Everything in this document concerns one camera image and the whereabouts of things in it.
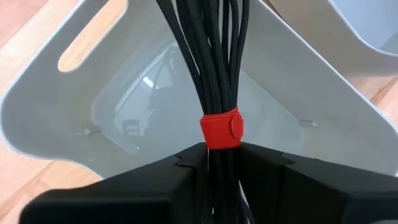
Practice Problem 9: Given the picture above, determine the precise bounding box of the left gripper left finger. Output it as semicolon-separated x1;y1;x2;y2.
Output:
18;142;209;224

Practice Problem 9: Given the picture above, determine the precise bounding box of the black cable bundle red strap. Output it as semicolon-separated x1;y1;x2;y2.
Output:
155;0;251;224

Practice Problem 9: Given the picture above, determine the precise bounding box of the grey plastic bin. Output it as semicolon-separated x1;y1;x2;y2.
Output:
0;0;398;180
264;0;398;77

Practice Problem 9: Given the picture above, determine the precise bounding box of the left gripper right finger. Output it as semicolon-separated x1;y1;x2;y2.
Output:
238;141;398;224

